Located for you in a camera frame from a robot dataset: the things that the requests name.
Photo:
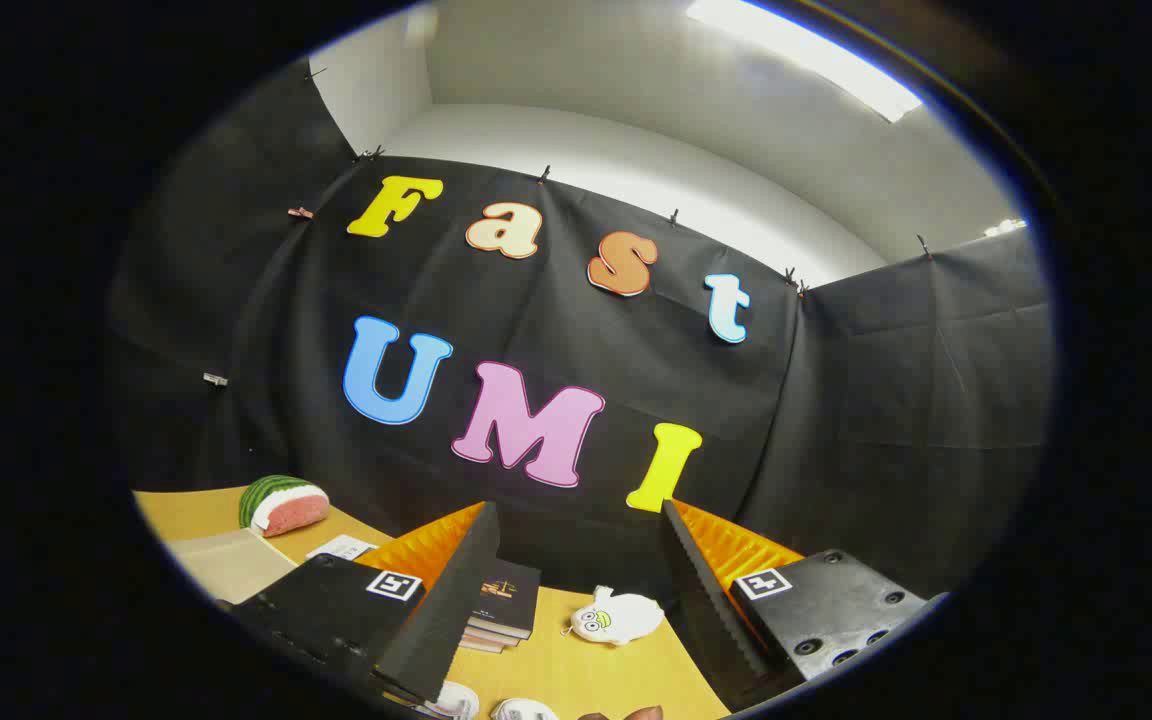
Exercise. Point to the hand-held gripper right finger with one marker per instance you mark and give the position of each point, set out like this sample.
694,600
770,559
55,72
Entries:
701,610

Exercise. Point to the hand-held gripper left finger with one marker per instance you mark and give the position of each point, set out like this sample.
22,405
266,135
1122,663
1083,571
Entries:
446,600

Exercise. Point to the white canvas shoe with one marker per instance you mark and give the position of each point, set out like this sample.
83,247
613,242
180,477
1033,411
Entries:
524,711
454,700

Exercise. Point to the beige fabric storage box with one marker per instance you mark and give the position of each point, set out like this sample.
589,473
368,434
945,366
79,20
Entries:
231,565

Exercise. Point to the brown cover book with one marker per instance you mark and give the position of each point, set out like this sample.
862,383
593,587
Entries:
481,646

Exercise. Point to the dark middle book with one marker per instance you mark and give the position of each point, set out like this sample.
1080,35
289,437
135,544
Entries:
498,633

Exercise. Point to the black hardcover book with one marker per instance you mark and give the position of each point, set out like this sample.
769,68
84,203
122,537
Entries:
511,595

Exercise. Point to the white plush toy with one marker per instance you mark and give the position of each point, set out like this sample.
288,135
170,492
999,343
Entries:
621,615

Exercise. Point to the white portrait cover book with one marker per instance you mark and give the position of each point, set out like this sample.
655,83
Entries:
341,548

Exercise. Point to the watermelon slice toy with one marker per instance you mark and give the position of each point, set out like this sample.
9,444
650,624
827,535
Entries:
286,505

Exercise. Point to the silver binder clip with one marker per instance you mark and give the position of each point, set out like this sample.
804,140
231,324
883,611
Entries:
216,379

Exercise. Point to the ceiling light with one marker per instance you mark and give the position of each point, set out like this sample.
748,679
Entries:
806,55

